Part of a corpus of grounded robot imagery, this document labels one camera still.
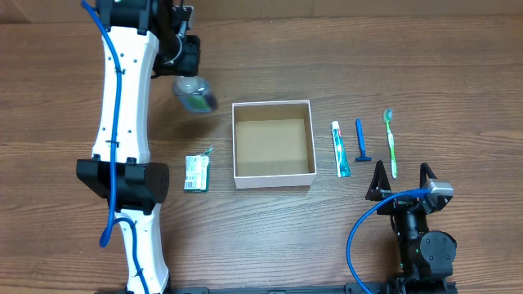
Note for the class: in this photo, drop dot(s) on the white cardboard box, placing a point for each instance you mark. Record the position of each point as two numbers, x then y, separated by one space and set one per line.
273 144

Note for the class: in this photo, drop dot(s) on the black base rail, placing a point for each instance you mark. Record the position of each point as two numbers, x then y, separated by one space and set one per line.
348 288

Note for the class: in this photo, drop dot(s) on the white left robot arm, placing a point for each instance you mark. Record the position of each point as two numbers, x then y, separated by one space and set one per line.
142 40

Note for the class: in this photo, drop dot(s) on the clear soap dispenser bottle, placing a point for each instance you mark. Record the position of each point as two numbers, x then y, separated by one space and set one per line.
195 94

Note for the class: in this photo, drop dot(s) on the green toothbrush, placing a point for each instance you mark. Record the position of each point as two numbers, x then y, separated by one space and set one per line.
387 117

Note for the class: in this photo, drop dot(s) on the toothpaste tube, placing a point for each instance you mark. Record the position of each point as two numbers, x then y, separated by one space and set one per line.
342 165

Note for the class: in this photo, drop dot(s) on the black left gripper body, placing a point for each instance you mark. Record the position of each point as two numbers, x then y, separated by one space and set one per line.
185 65

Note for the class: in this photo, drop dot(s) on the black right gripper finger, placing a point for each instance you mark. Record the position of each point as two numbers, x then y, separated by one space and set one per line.
379 188
426 173

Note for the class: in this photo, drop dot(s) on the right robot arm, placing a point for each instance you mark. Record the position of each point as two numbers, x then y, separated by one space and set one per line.
426 256

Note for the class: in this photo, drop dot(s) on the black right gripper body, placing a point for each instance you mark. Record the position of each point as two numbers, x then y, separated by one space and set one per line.
402 202

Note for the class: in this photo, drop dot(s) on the green soap packet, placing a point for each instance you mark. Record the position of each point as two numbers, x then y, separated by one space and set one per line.
197 172

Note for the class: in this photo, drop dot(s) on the blue disposable razor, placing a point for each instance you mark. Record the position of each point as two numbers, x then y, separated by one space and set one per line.
360 137

